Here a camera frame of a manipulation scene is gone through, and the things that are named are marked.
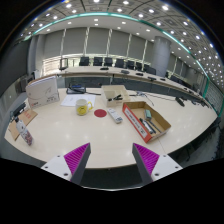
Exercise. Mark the yellow mug with face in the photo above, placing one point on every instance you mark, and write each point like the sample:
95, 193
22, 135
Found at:
82, 107

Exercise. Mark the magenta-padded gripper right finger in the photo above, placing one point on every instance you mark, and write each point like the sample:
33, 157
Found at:
146, 160

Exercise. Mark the red-edged cardboard box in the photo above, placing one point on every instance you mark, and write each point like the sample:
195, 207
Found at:
146, 120

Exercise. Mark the black tray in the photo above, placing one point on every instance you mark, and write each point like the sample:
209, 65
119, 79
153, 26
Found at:
76, 89

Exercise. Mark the white paper sheet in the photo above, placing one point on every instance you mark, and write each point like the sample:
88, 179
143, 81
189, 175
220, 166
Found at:
77, 100

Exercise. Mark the white printed carton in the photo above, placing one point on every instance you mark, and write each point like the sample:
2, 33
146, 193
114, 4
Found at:
42, 92

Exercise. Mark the row of black office chairs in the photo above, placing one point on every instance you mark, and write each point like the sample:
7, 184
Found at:
116, 64

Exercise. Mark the group of ceiling lights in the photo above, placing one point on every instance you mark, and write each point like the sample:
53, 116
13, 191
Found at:
126, 16

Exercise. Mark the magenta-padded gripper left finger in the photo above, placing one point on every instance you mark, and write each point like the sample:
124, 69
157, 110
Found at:
77, 159

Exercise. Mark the flat round red coaster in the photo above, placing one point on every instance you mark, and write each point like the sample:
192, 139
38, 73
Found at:
100, 113

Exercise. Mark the patterned drink bottle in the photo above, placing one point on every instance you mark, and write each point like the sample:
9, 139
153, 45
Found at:
24, 131

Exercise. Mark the black marker pen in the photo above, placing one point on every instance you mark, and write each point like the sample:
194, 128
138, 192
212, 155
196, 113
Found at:
146, 126

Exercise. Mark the small beige cardboard box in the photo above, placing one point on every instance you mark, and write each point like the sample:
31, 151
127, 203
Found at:
115, 94

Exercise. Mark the teal eraser block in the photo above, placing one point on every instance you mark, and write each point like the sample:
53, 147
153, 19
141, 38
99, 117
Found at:
147, 114

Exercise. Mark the black device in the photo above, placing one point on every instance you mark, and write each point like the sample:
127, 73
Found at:
18, 109

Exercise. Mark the long curved conference desk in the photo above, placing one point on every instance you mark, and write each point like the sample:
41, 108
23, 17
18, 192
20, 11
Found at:
133, 77

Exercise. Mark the white remote control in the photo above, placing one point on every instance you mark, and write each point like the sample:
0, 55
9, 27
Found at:
114, 115

